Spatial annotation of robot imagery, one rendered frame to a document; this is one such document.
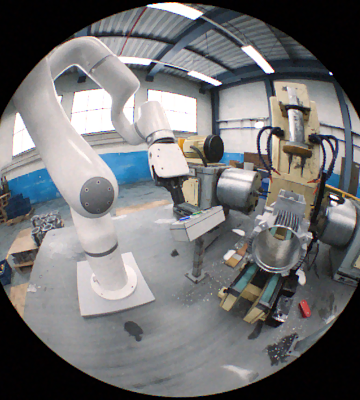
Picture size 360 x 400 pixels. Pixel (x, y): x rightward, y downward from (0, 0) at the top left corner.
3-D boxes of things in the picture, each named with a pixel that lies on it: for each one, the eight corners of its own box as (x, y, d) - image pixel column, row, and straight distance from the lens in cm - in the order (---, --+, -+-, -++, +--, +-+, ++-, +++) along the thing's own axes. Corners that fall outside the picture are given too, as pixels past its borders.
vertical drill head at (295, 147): (281, 171, 88) (279, 95, 98) (307, 177, 88) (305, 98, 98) (278, 172, 70) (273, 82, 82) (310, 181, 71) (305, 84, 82)
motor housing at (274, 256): (258, 236, 63) (268, 195, 56) (294, 250, 64) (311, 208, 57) (240, 263, 48) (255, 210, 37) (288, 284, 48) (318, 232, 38)
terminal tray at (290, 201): (276, 206, 57) (280, 188, 55) (299, 213, 57) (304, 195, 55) (271, 217, 45) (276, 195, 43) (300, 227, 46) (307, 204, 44)
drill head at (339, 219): (301, 223, 94) (312, 183, 89) (346, 240, 108) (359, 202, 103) (301, 243, 72) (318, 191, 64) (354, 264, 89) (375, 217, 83)
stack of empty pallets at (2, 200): (15, 213, 685) (10, 191, 674) (7, 222, 624) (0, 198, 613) (2, 217, 773) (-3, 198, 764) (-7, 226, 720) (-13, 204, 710)
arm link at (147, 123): (138, 141, 41) (164, 126, 37) (130, 110, 49) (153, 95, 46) (153, 147, 47) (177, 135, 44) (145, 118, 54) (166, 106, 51)
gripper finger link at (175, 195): (166, 180, 34) (174, 206, 34) (175, 178, 36) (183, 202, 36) (160, 184, 37) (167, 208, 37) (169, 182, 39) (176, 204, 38)
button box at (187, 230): (210, 221, 50) (205, 207, 49) (225, 219, 46) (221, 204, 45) (173, 241, 40) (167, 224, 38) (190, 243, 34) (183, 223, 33)
